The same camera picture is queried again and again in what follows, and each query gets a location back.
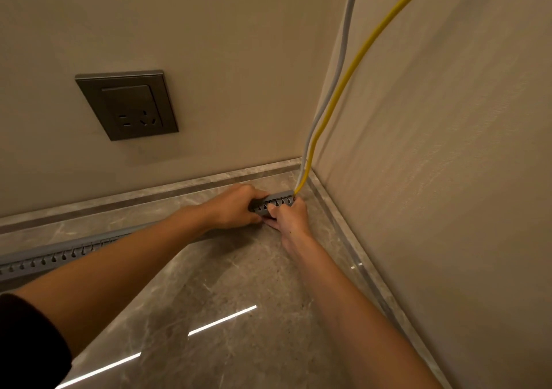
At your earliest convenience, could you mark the person's right hand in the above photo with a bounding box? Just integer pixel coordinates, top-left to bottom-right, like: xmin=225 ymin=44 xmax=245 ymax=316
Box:
xmin=265 ymin=198 xmax=314 ymax=252

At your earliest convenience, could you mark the grey cable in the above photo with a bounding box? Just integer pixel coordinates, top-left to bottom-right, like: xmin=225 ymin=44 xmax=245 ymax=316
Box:
xmin=294 ymin=0 xmax=366 ymax=190

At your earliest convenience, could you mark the grey wall socket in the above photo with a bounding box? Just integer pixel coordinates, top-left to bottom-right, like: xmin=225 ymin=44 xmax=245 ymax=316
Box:
xmin=75 ymin=70 xmax=180 ymax=142

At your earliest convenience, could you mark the person's right forearm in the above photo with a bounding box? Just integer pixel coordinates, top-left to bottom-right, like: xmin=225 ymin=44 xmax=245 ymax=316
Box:
xmin=283 ymin=229 xmax=442 ymax=389

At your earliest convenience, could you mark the person's left hand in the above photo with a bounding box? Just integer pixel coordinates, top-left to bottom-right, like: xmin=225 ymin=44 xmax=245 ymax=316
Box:
xmin=202 ymin=183 xmax=271 ymax=230

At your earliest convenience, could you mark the grey slotted cable duct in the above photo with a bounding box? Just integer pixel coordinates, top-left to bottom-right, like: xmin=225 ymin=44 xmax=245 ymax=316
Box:
xmin=0 ymin=196 xmax=297 ymax=283

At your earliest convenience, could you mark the person's left forearm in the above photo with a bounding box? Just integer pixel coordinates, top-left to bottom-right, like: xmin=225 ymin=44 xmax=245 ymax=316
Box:
xmin=7 ymin=206 xmax=217 ymax=360

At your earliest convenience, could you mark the yellow cable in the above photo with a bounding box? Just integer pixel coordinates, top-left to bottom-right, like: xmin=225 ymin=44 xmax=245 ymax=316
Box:
xmin=293 ymin=0 xmax=442 ymax=197

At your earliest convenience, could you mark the black sleeve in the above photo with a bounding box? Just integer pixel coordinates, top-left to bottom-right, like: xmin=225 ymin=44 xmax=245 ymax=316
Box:
xmin=0 ymin=292 xmax=74 ymax=389

